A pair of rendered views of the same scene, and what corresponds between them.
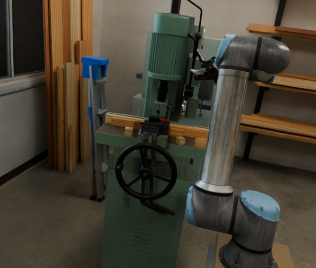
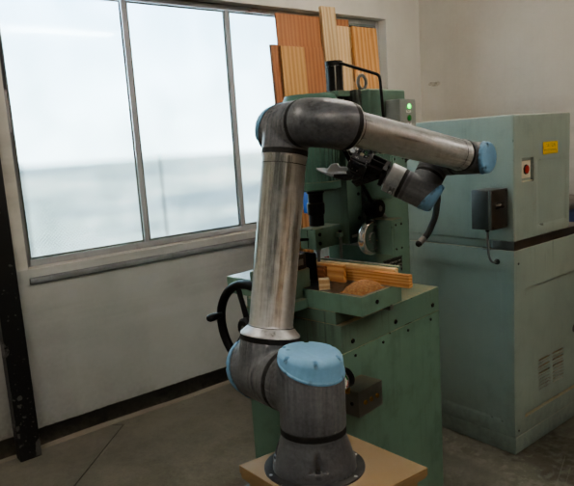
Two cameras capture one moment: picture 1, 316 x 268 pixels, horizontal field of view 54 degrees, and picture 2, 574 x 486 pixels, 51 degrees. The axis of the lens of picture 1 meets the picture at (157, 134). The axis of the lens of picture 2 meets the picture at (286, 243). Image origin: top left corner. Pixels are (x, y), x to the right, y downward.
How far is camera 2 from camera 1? 1.22 m
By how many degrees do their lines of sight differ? 40
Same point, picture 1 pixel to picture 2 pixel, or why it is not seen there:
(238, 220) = (267, 381)
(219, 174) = (258, 309)
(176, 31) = not seen: hidden behind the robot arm
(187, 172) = (335, 337)
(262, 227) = (290, 392)
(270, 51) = (297, 116)
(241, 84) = (278, 172)
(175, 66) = (313, 168)
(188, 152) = (330, 302)
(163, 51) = not seen: hidden behind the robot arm
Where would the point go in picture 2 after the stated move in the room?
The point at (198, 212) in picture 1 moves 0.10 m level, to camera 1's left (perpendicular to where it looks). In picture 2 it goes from (233, 368) to (205, 362)
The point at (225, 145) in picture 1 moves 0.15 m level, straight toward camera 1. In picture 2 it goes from (261, 264) to (207, 276)
